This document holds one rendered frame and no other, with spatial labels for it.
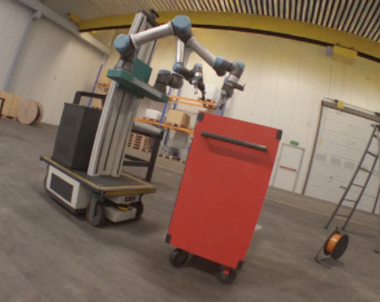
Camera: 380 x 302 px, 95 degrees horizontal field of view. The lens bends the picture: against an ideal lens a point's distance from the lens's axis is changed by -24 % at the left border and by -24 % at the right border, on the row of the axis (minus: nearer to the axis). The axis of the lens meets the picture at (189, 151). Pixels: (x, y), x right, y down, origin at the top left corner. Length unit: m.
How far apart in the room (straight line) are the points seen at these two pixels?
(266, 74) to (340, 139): 5.07
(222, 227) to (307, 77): 11.75
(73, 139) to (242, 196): 1.36
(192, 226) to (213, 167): 0.35
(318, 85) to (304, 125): 2.28
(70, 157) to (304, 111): 11.16
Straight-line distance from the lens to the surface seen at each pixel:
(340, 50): 9.32
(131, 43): 1.59
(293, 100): 12.10
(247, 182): 1.20
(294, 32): 9.46
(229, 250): 1.29
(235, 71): 1.48
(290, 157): 11.51
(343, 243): 2.42
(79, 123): 1.89
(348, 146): 12.23
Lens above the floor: 0.73
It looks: 1 degrees down
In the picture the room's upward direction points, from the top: 15 degrees clockwise
